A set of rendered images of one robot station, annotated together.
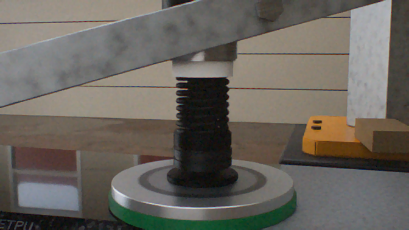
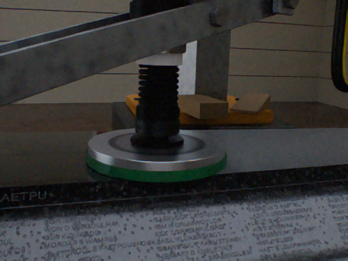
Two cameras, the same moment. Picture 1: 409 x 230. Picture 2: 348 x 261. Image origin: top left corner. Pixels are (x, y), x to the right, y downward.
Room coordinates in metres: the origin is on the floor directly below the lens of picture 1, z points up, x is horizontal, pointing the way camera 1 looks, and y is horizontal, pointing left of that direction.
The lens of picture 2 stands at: (-0.01, 0.27, 1.00)
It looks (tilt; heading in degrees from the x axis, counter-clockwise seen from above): 12 degrees down; 331
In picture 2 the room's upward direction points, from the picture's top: 2 degrees clockwise
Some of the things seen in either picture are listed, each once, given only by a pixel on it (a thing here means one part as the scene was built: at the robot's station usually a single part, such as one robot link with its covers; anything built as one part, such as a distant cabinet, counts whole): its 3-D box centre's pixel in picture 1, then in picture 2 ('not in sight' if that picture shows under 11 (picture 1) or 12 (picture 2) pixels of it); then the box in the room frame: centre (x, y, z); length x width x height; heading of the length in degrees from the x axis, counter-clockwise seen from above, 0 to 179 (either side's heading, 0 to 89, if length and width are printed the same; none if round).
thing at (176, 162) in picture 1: (202, 160); (157, 128); (0.53, 0.00, 0.87); 0.07 x 0.07 x 0.01
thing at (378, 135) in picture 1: (384, 134); (200, 105); (1.08, -0.44, 0.81); 0.20 x 0.10 x 0.05; 172
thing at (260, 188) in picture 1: (202, 182); (156, 145); (0.53, 0.00, 0.84); 0.21 x 0.21 x 0.01
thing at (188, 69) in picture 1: (202, 60); (159, 52); (0.53, 0.00, 0.99); 0.07 x 0.07 x 0.04
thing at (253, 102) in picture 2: not in sight; (250, 102); (1.10, -0.67, 0.80); 0.20 x 0.10 x 0.05; 126
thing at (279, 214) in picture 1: (202, 185); (156, 148); (0.53, 0.00, 0.84); 0.22 x 0.22 x 0.04
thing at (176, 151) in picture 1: (202, 149); (157, 120); (0.53, 0.00, 0.88); 0.07 x 0.07 x 0.01
